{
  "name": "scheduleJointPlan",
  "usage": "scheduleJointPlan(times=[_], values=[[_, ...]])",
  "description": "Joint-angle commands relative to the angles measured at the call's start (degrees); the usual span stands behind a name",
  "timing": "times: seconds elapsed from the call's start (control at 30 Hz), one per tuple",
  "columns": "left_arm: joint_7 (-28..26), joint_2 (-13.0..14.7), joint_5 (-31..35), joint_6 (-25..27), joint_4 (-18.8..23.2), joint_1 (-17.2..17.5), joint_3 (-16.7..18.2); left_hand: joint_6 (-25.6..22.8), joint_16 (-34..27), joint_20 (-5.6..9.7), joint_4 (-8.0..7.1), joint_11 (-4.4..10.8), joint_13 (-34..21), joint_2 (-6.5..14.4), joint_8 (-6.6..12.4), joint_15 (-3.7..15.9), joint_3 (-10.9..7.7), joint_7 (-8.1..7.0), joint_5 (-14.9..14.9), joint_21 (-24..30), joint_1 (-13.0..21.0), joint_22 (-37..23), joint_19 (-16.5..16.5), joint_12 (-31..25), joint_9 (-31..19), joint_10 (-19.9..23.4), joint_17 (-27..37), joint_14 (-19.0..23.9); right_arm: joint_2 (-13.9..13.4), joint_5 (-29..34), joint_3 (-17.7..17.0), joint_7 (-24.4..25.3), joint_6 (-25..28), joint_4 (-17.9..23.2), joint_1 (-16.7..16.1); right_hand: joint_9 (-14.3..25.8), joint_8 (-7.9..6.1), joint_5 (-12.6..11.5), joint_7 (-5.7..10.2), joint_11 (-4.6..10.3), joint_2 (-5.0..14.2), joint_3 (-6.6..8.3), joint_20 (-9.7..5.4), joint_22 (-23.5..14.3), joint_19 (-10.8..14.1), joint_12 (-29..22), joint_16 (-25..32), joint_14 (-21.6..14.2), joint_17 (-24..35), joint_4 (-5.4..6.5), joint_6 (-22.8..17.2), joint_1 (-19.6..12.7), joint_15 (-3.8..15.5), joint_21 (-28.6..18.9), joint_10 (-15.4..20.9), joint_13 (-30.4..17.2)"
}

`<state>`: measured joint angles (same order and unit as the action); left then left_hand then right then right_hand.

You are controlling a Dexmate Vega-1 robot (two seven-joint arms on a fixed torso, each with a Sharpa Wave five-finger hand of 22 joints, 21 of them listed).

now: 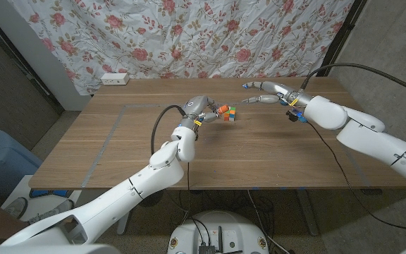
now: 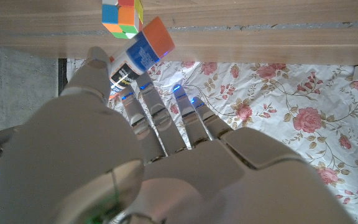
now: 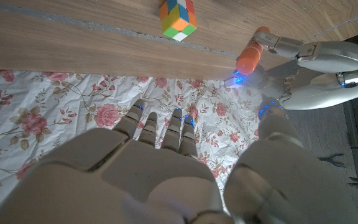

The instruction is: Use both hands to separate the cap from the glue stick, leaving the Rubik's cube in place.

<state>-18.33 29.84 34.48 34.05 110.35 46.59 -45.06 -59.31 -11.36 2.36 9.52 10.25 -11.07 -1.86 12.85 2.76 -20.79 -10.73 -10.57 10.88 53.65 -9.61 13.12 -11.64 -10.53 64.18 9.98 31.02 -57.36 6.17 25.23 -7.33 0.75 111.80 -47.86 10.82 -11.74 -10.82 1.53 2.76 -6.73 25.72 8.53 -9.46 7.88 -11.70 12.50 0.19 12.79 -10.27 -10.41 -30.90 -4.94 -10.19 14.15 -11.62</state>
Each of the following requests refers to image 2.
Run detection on orange glue stick cap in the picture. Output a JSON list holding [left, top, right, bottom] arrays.
[[142, 16, 176, 59]]

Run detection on floral backdrop cloth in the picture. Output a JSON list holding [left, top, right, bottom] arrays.
[[66, 60, 358, 224]]

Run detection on black backdrop pole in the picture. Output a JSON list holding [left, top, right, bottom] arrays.
[[57, 58, 68, 94]]

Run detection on multicoloured Rubik's cube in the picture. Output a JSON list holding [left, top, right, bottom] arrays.
[[101, 0, 144, 40]]

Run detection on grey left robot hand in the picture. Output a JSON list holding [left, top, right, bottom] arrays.
[[0, 46, 357, 224]]

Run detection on glue stick with orange cap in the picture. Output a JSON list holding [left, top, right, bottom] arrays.
[[108, 30, 162, 100]]

